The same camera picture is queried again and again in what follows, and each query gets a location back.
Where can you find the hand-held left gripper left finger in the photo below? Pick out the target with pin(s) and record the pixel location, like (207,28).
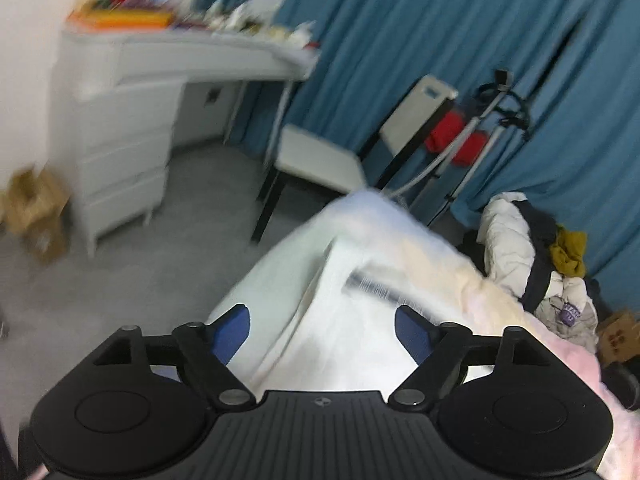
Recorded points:
(232,330)

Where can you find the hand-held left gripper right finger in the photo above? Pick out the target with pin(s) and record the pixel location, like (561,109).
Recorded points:
(415,332)

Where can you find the white sweatpants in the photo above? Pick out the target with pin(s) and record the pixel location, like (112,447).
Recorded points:
(350,320)

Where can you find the white puffer jacket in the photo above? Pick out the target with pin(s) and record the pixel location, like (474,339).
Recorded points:
(505,245)

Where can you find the grey cloth with purple label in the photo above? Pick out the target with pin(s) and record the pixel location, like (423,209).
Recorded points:
(575,330)

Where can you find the pastel bed blanket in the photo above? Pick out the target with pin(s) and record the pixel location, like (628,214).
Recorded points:
(575,370)

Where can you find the black cloth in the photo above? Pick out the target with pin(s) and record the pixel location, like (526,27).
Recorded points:
(540,220)

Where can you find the mustard yellow cloth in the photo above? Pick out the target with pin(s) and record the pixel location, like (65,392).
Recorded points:
(567,255)

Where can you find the black chair with white back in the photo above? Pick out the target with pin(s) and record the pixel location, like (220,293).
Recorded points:
(315,160)

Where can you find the red cloth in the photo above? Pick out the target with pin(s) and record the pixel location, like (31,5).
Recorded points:
(445,132)

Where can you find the brown paper bag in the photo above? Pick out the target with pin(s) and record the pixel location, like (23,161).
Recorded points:
(617,335)

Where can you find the white dressing table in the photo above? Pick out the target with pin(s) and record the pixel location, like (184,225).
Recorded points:
(125,135)

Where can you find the cardboard box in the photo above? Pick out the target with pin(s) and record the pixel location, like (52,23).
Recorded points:
(35,205)

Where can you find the garment steamer stand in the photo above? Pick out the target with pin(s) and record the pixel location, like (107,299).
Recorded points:
(501,80)

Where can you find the row of cosmetic bottles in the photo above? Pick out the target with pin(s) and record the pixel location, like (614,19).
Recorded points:
(235,20)

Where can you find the orange box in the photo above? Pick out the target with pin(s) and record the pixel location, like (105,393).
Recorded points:
(125,20)

